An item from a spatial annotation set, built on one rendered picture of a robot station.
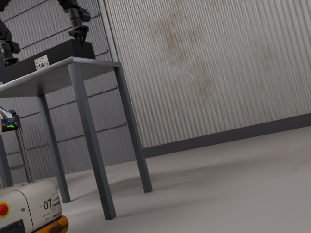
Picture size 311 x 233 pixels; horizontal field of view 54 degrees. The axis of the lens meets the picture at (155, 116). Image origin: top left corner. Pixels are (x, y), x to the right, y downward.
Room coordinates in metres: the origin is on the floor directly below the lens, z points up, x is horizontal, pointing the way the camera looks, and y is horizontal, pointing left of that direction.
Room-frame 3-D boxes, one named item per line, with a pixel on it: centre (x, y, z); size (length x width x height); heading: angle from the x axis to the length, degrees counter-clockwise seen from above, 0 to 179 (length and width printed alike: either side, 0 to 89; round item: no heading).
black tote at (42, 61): (1.78, 0.55, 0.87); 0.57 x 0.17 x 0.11; 65
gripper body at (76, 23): (1.65, 0.29, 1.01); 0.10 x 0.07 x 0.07; 65
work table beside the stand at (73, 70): (1.80, 0.54, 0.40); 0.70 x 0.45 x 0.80; 64
